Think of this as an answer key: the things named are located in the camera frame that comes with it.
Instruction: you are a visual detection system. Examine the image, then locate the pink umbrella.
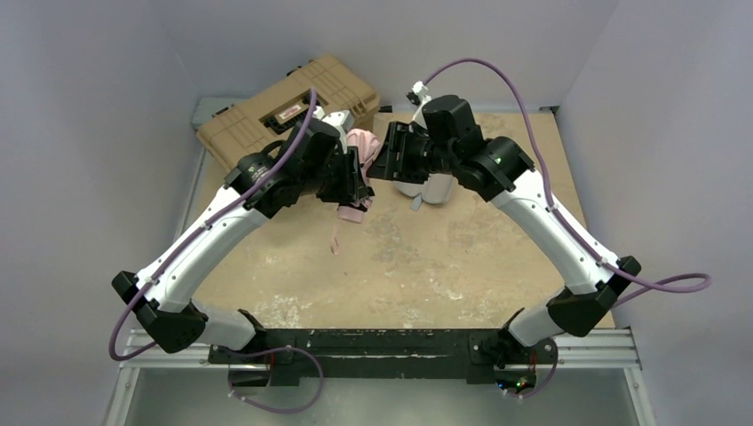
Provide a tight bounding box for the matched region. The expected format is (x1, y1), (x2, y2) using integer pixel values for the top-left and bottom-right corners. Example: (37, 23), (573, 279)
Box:
(329, 129), (383, 255)

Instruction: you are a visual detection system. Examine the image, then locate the pink grey umbrella case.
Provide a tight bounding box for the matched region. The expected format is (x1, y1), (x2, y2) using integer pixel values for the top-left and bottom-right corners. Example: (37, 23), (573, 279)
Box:
(393, 174), (455, 211)

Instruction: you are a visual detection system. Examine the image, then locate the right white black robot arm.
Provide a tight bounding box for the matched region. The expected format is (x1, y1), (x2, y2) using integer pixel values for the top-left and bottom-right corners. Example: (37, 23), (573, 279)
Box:
(367, 95), (642, 347)

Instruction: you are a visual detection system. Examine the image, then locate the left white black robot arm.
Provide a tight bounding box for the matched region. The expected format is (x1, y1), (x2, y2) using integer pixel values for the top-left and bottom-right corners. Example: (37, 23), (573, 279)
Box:
(112, 114), (382, 353)

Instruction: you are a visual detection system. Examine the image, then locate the tan plastic toolbox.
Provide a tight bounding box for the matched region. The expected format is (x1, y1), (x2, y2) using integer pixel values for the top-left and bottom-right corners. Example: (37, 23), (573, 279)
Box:
(196, 54), (381, 170)

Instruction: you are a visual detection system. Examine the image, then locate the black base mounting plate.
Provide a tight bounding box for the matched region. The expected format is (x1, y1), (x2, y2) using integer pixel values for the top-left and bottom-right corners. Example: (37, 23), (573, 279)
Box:
(210, 310), (563, 387)

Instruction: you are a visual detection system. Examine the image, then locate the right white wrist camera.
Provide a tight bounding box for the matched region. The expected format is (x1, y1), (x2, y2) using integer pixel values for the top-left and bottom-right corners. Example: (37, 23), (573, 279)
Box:
(406, 81), (432, 128)

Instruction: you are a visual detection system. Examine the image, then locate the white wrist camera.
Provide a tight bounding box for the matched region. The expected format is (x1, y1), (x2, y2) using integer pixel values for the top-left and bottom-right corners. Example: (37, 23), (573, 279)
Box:
(322, 110), (355, 144)
(406, 81), (432, 128)

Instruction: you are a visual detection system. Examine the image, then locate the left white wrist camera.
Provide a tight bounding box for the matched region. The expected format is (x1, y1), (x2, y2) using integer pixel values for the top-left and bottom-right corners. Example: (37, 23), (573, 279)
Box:
(322, 110), (355, 144)

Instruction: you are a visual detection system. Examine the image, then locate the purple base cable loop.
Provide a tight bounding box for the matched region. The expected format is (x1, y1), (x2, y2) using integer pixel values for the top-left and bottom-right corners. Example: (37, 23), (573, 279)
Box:
(226, 345), (327, 415)

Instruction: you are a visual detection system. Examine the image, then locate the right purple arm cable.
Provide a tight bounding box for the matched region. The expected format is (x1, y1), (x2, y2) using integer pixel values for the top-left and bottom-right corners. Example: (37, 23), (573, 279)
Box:
(423, 57), (713, 310)

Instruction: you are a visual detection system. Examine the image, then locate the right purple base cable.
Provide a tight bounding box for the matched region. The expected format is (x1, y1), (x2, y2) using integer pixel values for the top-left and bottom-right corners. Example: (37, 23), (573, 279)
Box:
(500, 341), (562, 401)

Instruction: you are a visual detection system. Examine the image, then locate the aluminium frame rail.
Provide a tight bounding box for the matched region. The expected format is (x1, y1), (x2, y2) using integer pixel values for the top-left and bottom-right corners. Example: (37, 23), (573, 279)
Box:
(103, 328), (657, 425)

